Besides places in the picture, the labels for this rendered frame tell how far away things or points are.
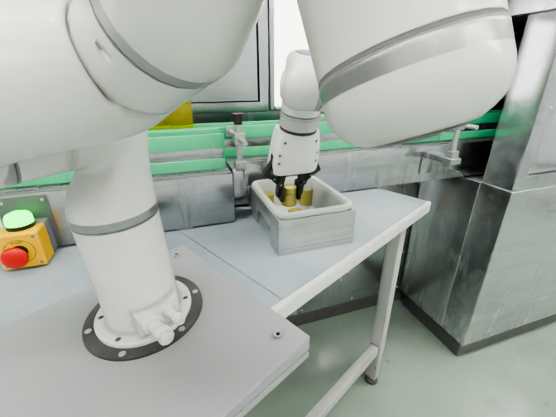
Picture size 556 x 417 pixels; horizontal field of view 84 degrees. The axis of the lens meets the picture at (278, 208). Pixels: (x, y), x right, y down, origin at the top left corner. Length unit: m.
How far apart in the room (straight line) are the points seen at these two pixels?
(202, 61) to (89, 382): 0.37
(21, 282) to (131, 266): 0.35
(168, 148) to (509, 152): 1.00
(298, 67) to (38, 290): 0.56
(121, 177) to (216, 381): 0.24
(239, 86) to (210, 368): 0.78
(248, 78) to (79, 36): 0.79
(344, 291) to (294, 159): 0.97
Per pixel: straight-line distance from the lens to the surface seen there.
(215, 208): 0.74
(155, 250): 0.40
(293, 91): 0.48
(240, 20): 0.18
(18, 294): 0.68
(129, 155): 0.35
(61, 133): 0.23
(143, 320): 0.43
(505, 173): 1.21
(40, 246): 0.72
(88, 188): 0.37
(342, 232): 0.66
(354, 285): 1.51
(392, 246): 1.00
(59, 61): 0.22
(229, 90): 0.98
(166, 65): 0.18
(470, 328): 1.47
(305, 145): 0.62
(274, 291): 0.54
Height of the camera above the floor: 1.09
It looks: 24 degrees down
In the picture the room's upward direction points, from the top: straight up
